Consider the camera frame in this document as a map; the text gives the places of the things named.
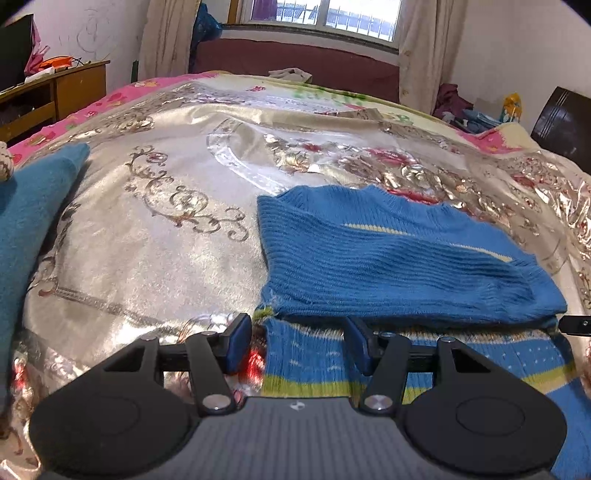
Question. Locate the beige curtain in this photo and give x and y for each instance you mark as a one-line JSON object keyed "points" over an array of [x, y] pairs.
{"points": [[429, 50], [166, 37]]}

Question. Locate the orange tool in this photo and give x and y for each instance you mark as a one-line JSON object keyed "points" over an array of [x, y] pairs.
{"points": [[57, 62]]}

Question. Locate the black monitor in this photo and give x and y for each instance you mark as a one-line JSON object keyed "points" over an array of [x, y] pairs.
{"points": [[14, 50]]}

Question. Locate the window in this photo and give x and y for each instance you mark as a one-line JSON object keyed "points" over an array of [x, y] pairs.
{"points": [[323, 16]]}

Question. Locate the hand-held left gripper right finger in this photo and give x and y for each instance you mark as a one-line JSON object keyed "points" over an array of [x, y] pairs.
{"points": [[358, 345]]}

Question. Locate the beige plush toy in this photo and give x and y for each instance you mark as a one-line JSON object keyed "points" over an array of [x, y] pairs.
{"points": [[5, 161]]}

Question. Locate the blue striped knit sweater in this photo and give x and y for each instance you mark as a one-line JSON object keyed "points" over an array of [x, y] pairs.
{"points": [[369, 258]]}

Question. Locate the pink cloth item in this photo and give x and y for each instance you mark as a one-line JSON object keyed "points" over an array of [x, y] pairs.
{"points": [[37, 57]]}

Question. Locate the blue bag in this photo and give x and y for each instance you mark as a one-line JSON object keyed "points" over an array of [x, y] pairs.
{"points": [[205, 27]]}

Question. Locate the yellow toy doll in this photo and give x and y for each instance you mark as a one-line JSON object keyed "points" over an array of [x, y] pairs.
{"points": [[512, 108]]}

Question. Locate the pile of clothes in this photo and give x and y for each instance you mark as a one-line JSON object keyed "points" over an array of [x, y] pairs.
{"points": [[461, 110]]}

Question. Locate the white cloth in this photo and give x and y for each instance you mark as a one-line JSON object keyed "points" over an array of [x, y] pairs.
{"points": [[291, 74]]}

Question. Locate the wooden cabinet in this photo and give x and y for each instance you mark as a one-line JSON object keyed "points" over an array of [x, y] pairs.
{"points": [[78, 92]]}

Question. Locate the teal cloth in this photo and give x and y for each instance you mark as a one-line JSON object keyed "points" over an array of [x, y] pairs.
{"points": [[27, 230]]}

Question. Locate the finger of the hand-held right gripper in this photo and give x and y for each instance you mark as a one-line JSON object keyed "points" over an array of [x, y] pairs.
{"points": [[577, 326]]}

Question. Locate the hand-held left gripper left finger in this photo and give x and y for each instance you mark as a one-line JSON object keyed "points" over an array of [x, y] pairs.
{"points": [[238, 342]]}

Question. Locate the dark brown headboard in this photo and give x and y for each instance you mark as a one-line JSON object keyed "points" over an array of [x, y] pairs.
{"points": [[563, 124]]}

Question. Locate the floral satin blanket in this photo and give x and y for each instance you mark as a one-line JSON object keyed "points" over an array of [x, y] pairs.
{"points": [[161, 258]]}

